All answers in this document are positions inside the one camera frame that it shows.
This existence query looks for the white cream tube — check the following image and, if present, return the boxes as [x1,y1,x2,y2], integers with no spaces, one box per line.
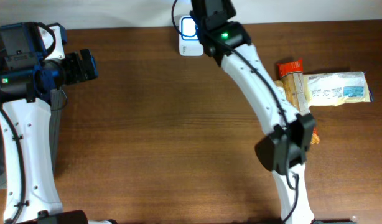
[274,80,287,101]

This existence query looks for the orange spaghetti packet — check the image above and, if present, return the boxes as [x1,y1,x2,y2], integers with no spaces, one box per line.
[277,58,321,146]

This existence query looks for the yellow white snack bag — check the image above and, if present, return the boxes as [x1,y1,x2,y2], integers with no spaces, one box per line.
[304,72,371,107]

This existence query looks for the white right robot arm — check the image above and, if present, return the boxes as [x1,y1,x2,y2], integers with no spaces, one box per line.
[197,22,316,223]

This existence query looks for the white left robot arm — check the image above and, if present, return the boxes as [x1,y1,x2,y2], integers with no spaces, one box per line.
[0,49,98,223]

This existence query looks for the white barcode scanner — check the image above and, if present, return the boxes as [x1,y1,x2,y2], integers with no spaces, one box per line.
[179,16,204,57]

